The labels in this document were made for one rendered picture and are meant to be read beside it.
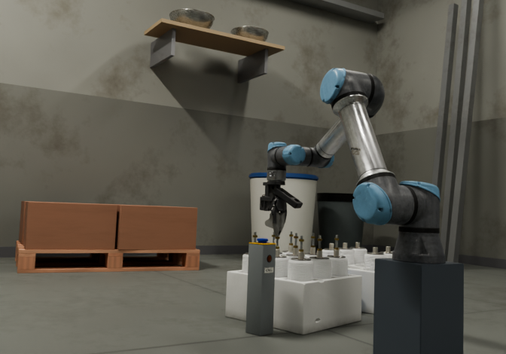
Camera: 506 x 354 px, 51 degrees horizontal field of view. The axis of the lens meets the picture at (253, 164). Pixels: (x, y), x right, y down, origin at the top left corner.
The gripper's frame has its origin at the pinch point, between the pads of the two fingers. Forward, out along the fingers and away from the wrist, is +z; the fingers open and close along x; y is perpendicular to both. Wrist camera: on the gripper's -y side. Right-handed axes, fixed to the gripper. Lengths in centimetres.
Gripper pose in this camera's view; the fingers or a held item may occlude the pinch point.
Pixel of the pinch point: (278, 233)
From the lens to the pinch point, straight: 207.9
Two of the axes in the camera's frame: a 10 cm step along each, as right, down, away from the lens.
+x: -5.7, -0.9, -8.2
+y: -8.2, 0.2, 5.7
